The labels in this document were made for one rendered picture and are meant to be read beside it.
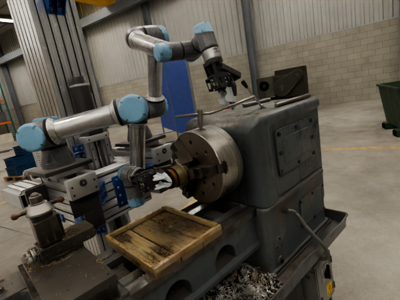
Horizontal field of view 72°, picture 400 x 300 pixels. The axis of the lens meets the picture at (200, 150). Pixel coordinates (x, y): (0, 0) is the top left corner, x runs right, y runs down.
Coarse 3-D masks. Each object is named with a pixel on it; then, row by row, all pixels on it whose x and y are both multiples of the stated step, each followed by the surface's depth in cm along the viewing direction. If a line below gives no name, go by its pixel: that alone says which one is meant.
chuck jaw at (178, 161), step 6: (174, 144) 114; (180, 144) 115; (174, 150) 115; (180, 150) 114; (186, 150) 115; (174, 156) 113; (180, 156) 112; (186, 156) 113; (174, 162) 110; (180, 162) 110; (186, 162) 112
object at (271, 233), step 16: (320, 176) 148; (288, 192) 126; (304, 192) 137; (320, 192) 148; (224, 208) 132; (272, 208) 116; (304, 208) 137; (320, 208) 149; (256, 224) 119; (272, 224) 119; (288, 224) 128; (320, 224) 150; (272, 240) 119; (288, 240) 129; (304, 240) 138; (256, 256) 125; (272, 256) 120; (288, 256) 129; (272, 272) 121
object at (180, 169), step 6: (168, 168) 108; (174, 168) 105; (180, 168) 106; (186, 168) 109; (168, 174) 104; (174, 174) 104; (180, 174) 105; (186, 174) 106; (174, 180) 103; (180, 180) 104; (186, 180) 107; (174, 186) 104
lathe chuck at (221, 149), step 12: (192, 132) 110; (204, 132) 109; (216, 132) 111; (192, 144) 111; (204, 144) 106; (216, 144) 105; (228, 144) 108; (192, 156) 114; (204, 156) 108; (216, 156) 103; (228, 156) 106; (228, 168) 105; (204, 180) 112; (216, 180) 107; (228, 180) 106; (204, 192) 115; (216, 192) 109; (228, 192) 114
